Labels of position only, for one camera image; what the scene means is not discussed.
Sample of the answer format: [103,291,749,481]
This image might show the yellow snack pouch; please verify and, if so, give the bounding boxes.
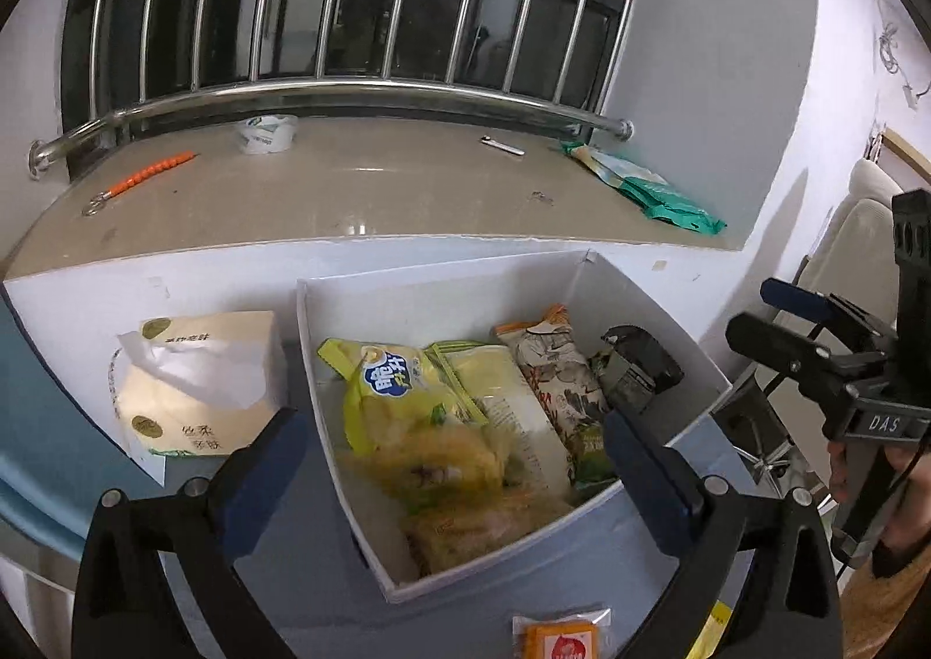
[687,601,732,659]

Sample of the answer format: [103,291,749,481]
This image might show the orange snack packet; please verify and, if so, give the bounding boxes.
[511,608,612,659]

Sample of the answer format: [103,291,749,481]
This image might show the tan cracker snack packet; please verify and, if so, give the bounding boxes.
[341,424,571,575]

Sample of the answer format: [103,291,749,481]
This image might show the person right hand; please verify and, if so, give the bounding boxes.
[827,437,931,558]

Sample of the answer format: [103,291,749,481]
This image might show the tissue paper pack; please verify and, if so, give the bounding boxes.
[115,311,287,457]

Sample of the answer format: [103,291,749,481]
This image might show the dark snack packet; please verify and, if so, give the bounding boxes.
[589,325,685,415]

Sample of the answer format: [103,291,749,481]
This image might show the brown patterned snack packet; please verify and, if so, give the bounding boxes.
[494,305,616,486]

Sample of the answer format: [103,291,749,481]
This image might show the green packets on sill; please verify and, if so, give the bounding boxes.
[560,141,726,237]

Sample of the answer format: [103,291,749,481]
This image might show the pale yellow snack packet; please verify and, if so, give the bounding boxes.
[428,341,571,500]

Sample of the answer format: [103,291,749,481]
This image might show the white storage box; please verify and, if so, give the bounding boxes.
[297,251,727,604]

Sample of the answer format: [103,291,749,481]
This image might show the orange beaded tool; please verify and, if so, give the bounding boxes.
[82,150,199,216]

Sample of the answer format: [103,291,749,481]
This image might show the small white stick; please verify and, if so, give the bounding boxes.
[479,136,525,158]

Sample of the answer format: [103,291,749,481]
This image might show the steel window railing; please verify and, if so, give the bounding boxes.
[27,0,634,177]

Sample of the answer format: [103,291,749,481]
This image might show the white tape roll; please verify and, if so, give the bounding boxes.
[235,114,299,155]

